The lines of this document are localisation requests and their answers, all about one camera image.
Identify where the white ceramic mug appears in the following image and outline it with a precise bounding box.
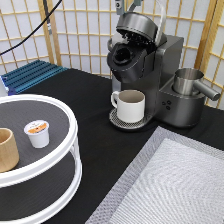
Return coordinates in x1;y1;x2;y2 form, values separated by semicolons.
111;90;145;123

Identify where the stainless steel milk pitcher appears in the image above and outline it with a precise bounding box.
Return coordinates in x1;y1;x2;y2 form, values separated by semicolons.
173;68;221;101

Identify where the grey pod coffee machine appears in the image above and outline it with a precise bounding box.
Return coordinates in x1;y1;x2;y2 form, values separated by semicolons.
107;0;205;130

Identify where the wooden shoji folding screen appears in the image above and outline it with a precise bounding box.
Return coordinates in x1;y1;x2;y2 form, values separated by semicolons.
0;0;224;110

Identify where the blue ridged tray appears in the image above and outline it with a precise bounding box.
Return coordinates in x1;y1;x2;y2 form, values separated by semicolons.
2;60;66;95

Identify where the grey woven placemat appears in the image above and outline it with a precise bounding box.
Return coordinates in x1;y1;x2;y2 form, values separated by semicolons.
85;127;224;224

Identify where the black cable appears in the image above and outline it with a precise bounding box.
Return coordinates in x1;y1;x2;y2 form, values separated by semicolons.
0;0;63;57

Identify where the white two-tier round shelf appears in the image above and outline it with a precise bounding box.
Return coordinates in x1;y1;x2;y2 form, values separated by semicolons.
0;94;82;224

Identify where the light wooden cup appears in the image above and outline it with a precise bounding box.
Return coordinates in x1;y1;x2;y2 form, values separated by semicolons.
0;128;19;173

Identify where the white coffee pod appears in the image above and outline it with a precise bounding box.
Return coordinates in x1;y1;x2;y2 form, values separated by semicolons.
24;120;49;148

